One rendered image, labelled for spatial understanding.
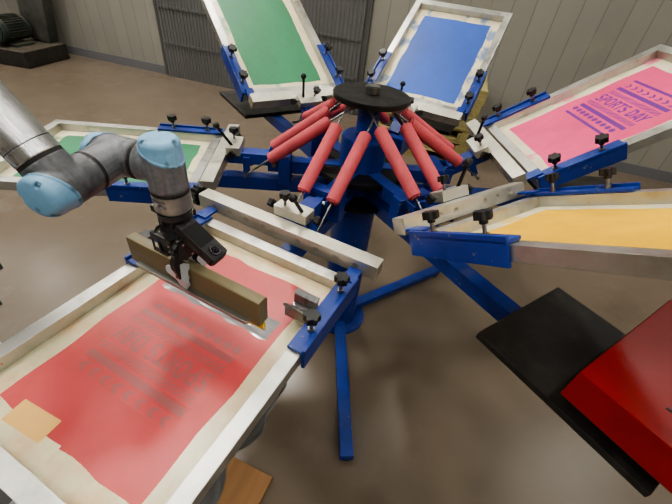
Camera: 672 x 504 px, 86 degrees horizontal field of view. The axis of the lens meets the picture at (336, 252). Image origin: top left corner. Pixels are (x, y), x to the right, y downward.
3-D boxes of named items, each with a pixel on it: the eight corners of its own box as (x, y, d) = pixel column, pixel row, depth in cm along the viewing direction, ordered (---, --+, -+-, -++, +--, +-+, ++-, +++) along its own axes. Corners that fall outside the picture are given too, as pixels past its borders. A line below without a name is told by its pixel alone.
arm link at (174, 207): (198, 188, 74) (166, 205, 69) (201, 207, 77) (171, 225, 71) (171, 177, 77) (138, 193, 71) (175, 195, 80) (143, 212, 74)
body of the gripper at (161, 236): (180, 236, 87) (170, 193, 80) (207, 249, 85) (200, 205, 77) (153, 253, 82) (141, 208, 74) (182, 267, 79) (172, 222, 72)
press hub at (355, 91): (352, 351, 206) (404, 111, 120) (293, 321, 218) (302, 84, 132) (379, 306, 234) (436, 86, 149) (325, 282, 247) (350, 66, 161)
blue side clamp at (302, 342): (303, 369, 89) (304, 352, 84) (286, 360, 90) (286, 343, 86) (355, 294, 110) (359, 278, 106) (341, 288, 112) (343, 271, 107)
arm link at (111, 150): (54, 144, 63) (109, 157, 62) (101, 123, 72) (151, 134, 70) (70, 184, 68) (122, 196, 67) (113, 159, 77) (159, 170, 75)
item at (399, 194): (410, 261, 126) (418, 234, 119) (231, 190, 150) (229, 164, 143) (461, 173, 184) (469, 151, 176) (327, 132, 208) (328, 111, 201)
